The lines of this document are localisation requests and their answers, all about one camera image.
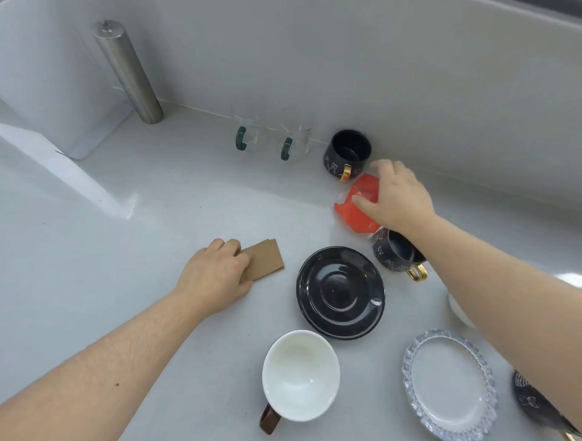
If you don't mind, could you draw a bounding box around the glass mug with green handle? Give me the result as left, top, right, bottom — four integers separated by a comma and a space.
231, 106, 270, 153
277, 108, 315, 162

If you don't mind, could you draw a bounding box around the brown cardboard piece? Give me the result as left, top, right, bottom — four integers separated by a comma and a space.
238, 239, 285, 284

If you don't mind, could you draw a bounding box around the white ceramic cup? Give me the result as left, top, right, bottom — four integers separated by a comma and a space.
447, 291, 477, 329

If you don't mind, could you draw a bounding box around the black cup with gold handle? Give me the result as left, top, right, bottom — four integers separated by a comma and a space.
323, 129, 373, 184
371, 227, 429, 283
512, 370, 582, 441

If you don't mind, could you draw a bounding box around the white cup with brown handle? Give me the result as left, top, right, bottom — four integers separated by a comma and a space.
259, 330, 341, 436

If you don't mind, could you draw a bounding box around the clear glass plate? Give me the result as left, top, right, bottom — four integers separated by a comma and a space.
401, 329, 498, 441

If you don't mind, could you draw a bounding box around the red plastic piece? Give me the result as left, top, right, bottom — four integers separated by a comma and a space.
334, 173, 383, 234

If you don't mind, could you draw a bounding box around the steel cylinder post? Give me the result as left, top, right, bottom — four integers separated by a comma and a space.
94, 19, 165, 125

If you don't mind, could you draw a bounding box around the person's left forearm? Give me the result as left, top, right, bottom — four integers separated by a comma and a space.
0, 291, 203, 441

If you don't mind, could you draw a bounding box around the person's right hand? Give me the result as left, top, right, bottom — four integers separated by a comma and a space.
352, 159, 437, 237

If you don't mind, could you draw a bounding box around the black saucer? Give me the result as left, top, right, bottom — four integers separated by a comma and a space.
296, 246, 386, 341

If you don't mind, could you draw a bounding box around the person's right forearm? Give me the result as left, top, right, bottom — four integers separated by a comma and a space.
407, 214, 582, 432

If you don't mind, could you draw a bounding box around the person's left hand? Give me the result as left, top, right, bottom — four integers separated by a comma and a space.
175, 238, 254, 319

